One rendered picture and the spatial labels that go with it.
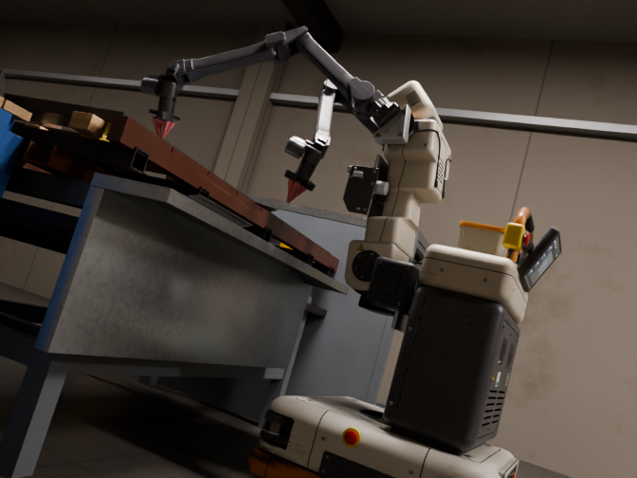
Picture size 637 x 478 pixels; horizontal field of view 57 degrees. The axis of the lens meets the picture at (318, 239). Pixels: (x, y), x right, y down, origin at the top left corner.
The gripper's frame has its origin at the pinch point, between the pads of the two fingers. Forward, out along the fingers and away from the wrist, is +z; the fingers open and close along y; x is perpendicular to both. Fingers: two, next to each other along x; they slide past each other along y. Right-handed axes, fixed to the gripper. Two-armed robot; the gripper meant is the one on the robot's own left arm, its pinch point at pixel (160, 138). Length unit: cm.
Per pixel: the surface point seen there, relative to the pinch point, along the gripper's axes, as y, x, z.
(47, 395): 69, 39, 64
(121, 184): 72, 51, 13
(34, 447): 71, 39, 76
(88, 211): 74, 45, 20
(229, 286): 13, 47, 40
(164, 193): 72, 62, 13
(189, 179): 38, 43, 10
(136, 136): 61, 43, 3
